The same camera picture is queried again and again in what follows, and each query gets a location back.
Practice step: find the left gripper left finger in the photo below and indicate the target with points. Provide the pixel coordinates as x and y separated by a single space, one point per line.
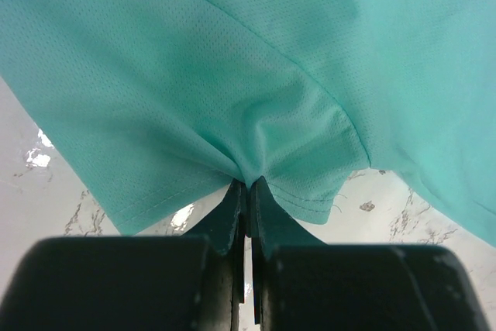
189 282

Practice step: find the teal t shirt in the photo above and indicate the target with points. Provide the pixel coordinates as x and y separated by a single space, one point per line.
157 103

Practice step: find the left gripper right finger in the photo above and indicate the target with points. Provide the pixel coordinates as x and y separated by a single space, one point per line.
302 283

